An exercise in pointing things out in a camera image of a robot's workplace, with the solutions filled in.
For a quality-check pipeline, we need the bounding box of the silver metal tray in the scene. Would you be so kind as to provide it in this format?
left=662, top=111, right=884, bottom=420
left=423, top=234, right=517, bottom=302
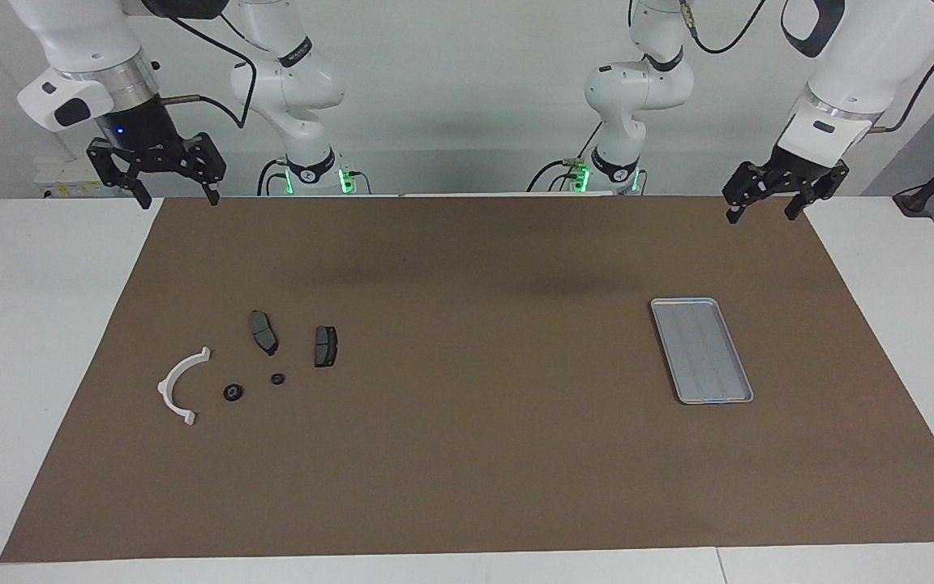
left=650, top=298, right=755, bottom=405

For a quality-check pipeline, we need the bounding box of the white power box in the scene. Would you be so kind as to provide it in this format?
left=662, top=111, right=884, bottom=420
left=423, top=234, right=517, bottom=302
left=36, top=166, right=111, bottom=199

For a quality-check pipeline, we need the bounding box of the dark grey curved brake pad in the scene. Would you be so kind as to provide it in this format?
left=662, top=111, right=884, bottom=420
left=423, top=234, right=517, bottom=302
left=249, top=310, right=280, bottom=357

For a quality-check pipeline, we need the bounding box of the brown table mat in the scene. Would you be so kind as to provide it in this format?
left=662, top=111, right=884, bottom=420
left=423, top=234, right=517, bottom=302
left=0, top=195, right=934, bottom=563

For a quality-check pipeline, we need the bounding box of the black right base cable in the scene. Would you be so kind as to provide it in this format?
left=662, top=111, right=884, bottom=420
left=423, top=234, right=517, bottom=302
left=256, top=158, right=289, bottom=196

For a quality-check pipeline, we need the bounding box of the black base cable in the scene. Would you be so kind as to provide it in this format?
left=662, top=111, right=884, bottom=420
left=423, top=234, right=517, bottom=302
left=527, top=122, right=602, bottom=193
left=256, top=158, right=289, bottom=196

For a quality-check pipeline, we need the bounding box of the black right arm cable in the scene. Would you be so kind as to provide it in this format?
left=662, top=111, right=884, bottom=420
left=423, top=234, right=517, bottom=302
left=155, top=8, right=257, bottom=131

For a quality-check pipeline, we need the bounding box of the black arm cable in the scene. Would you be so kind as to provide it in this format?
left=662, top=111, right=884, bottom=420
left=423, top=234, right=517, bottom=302
left=155, top=8, right=257, bottom=131
left=682, top=0, right=934, bottom=136

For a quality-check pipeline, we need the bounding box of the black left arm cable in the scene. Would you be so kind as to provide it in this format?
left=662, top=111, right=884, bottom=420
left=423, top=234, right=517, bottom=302
left=682, top=0, right=934, bottom=136

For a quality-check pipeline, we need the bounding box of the black left base cable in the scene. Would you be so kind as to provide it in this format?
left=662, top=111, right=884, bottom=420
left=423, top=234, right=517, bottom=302
left=527, top=122, right=602, bottom=193

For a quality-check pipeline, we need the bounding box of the white curved plastic bracket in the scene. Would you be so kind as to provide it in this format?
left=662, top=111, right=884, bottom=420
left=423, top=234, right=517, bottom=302
left=156, top=346, right=212, bottom=427

